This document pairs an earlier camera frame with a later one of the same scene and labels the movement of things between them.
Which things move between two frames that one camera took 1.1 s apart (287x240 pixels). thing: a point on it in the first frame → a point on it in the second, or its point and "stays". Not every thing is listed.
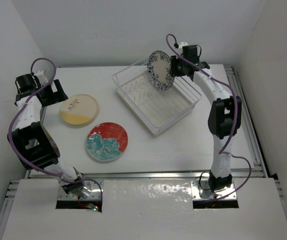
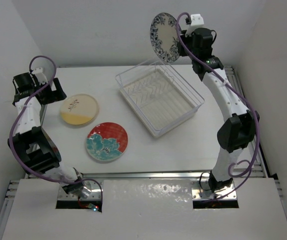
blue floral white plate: x=159 y=69 → x=164 y=37
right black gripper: x=174 y=71 → x=185 y=38
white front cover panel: x=151 y=209 stays
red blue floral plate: x=107 y=141 stays
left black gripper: x=56 y=97 stays
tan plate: x=79 y=109 stays
